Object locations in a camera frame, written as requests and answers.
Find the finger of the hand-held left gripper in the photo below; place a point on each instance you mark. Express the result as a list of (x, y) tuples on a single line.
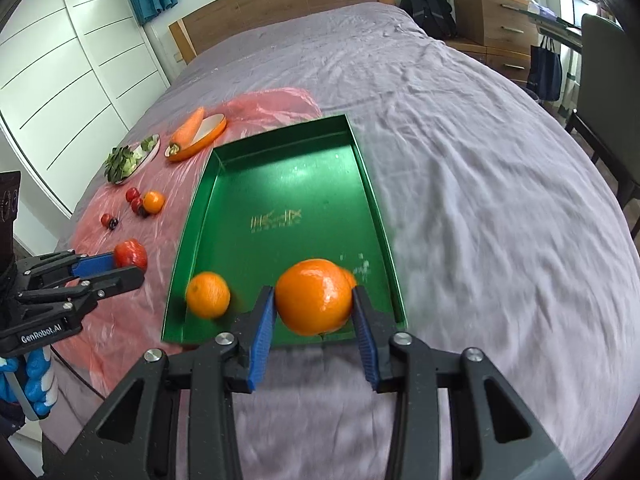
[(117, 282), (95, 264)]

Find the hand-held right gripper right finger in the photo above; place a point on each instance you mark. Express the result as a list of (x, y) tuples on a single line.
[(367, 350)]

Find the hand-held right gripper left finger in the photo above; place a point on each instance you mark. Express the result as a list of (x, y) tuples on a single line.
[(262, 332)]

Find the red tomato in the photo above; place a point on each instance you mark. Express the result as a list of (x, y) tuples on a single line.
[(132, 255)]

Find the small dark fruit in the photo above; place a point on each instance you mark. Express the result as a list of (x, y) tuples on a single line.
[(114, 224)]

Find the small red fruit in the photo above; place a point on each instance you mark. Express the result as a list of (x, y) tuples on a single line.
[(132, 193), (105, 219), (136, 204)]

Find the large orange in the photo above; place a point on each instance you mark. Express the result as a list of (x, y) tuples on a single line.
[(312, 295)]

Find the small orange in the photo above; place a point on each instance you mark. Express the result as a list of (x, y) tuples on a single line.
[(207, 294), (153, 201)]

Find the green metal tray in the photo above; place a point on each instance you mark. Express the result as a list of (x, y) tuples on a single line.
[(280, 185)]

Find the person's left hand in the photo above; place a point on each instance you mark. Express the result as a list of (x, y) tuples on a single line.
[(39, 377)]

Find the pink plastic sheet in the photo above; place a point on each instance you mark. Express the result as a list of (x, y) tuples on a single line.
[(165, 240)]

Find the bok choy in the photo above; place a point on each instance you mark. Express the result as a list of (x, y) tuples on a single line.
[(120, 160)]

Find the silver plate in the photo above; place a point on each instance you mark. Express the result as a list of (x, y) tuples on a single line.
[(150, 152)]

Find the carrot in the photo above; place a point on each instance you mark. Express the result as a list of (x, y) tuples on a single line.
[(187, 127)]

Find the orange plate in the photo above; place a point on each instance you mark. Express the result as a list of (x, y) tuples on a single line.
[(212, 127)]

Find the white wardrobe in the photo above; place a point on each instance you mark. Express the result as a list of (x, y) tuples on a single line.
[(60, 60)]

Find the bed with purple sheet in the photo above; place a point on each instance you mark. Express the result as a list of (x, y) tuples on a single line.
[(450, 160)]

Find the wooden headboard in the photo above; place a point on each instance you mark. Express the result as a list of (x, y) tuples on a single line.
[(280, 5)]

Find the dark blue bag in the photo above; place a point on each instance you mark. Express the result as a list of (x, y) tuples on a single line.
[(545, 72)]

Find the black backpack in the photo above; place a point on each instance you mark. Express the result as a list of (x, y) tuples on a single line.
[(427, 10)]

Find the wooden dresser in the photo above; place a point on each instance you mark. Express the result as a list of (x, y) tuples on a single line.
[(495, 15)]

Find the dark chair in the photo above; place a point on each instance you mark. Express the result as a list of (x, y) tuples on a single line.
[(605, 60)]

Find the glass desk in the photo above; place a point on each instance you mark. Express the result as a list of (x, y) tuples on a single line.
[(555, 25)]

